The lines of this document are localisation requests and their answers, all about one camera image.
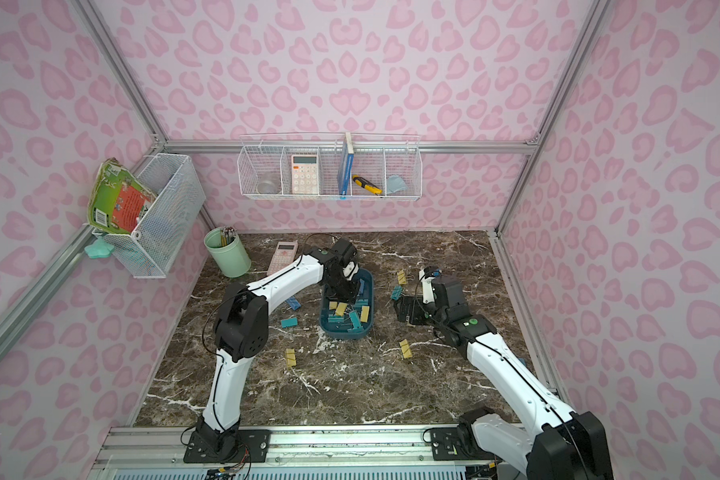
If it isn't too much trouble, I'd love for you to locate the teal binder clip table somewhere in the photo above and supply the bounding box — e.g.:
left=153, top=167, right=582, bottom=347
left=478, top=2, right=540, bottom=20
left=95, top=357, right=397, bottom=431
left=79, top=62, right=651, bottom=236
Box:
left=390, top=285, right=403, bottom=301

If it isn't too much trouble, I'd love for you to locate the teal plastic storage box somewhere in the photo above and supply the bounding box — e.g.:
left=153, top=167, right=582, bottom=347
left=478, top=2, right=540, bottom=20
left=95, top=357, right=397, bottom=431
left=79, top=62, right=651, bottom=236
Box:
left=319, top=269, right=375, bottom=340

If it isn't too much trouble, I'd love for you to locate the blue binder clip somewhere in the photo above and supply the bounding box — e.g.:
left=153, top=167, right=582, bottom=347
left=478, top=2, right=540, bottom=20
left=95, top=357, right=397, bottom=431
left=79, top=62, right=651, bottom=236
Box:
left=286, top=297, right=301, bottom=311

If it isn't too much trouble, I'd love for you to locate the yellow binder clip table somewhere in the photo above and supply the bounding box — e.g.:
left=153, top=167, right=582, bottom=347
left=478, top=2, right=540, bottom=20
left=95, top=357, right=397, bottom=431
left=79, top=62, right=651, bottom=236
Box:
left=399, top=340, right=412, bottom=359
left=285, top=348, right=297, bottom=368

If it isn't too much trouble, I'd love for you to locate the teal binder clip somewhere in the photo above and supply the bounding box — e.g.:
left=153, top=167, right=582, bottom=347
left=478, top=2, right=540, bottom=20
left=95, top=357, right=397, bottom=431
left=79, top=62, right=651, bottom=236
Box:
left=280, top=317, right=298, bottom=328

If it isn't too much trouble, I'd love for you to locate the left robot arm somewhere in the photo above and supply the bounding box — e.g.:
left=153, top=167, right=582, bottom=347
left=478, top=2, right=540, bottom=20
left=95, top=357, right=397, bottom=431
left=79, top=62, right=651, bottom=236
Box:
left=187, top=238, right=359, bottom=459

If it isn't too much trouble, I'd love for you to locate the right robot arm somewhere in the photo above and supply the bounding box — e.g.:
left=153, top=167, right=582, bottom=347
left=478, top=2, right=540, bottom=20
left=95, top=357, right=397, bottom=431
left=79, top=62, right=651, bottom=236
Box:
left=397, top=266, right=614, bottom=479

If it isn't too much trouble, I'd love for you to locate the pink calculator on table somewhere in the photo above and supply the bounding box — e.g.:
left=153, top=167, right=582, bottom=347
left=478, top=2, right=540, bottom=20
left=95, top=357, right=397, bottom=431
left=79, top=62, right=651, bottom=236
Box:
left=267, top=241, right=298, bottom=276

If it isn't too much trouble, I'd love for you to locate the yellow black utility knife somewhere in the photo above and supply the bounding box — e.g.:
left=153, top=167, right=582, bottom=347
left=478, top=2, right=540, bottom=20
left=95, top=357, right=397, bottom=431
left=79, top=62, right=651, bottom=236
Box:
left=352, top=175, right=383, bottom=196

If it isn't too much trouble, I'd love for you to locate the light blue cloth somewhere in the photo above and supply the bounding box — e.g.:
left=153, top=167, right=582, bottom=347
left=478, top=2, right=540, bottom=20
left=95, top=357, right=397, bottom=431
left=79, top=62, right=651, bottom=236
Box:
left=386, top=174, right=408, bottom=196

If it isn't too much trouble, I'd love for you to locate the white orange calculator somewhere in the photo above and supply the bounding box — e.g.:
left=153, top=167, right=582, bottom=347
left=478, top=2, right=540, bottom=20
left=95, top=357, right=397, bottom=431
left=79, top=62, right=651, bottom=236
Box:
left=291, top=154, right=320, bottom=196

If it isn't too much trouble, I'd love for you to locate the clear tape roll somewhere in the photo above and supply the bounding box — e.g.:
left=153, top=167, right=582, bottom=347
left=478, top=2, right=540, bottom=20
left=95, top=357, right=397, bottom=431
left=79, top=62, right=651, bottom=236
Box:
left=255, top=174, right=282, bottom=195

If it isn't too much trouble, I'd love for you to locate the blue book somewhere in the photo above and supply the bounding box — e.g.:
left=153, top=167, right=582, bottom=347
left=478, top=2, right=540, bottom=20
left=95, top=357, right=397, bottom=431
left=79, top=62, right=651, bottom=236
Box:
left=337, top=132, right=355, bottom=199

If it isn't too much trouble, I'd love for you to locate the mint green pen cup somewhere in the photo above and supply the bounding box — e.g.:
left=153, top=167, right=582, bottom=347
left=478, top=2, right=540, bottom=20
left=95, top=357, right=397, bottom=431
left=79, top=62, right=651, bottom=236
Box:
left=204, top=227, right=251, bottom=278

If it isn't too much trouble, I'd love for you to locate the white mesh side basket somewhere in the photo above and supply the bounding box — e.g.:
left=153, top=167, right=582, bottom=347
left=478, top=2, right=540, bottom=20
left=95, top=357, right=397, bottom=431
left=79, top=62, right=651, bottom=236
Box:
left=100, top=153, right=206, bottom=279

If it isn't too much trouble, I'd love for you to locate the green red booklet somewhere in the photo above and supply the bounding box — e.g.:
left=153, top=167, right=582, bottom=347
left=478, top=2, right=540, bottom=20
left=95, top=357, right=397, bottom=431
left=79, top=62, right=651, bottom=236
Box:
left=87, top=158, right=157, bottom=235

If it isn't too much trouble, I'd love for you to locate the mint star hook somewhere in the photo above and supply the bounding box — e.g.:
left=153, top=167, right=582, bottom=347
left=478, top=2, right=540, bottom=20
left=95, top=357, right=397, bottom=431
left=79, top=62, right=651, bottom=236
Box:
left=84, top=236, right=115, bottom=259

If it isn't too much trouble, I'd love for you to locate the white wire wall basket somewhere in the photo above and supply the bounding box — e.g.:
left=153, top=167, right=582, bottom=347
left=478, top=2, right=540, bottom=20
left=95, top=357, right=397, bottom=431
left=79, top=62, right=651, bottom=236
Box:
left=237, top=132, right=423, bottom=200

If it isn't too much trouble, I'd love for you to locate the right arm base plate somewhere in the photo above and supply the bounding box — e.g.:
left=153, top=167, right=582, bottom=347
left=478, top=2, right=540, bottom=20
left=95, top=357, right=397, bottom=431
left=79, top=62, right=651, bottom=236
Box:
left=422, top=424, right=490, bottom=461

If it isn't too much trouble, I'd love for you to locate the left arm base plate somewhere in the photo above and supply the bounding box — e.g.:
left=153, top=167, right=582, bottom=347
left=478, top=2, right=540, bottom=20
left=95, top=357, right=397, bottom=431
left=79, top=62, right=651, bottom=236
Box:
left=183, top=429, right=272, bottom=465

